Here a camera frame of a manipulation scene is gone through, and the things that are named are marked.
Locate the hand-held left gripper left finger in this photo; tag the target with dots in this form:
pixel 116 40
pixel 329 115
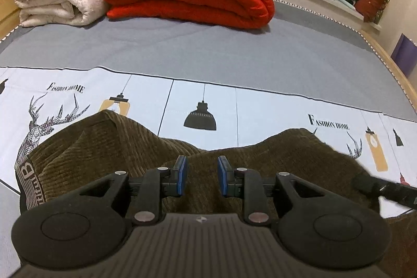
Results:
pixel 180 174

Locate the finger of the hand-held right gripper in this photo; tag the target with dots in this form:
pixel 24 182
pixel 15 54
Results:
pixel 384 189

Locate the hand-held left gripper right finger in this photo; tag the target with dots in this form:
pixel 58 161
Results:
pixel 223 174

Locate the purple box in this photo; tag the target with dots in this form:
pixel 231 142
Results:
pixel 405 53

